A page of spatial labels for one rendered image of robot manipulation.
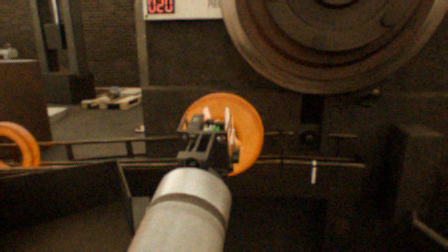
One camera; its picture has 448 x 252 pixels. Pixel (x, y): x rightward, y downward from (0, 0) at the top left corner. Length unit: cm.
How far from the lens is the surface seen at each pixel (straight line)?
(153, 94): 83
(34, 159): 102
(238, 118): 51
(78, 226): 73
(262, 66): 66
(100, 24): 794
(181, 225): 27
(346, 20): 60
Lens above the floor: 98
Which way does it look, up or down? 15 degrees down
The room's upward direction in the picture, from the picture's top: straight up
